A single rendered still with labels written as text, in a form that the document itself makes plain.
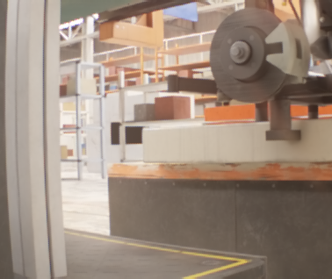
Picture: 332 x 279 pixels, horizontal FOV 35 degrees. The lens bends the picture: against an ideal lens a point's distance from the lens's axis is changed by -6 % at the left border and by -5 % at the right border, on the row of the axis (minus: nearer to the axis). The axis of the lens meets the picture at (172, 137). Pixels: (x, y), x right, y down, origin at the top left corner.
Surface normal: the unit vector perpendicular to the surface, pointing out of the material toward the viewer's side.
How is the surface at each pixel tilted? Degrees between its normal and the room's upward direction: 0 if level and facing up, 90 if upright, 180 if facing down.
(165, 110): 90
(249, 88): 90
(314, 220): 90
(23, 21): 90
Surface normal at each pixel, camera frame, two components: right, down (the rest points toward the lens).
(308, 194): -0.65, 0.00
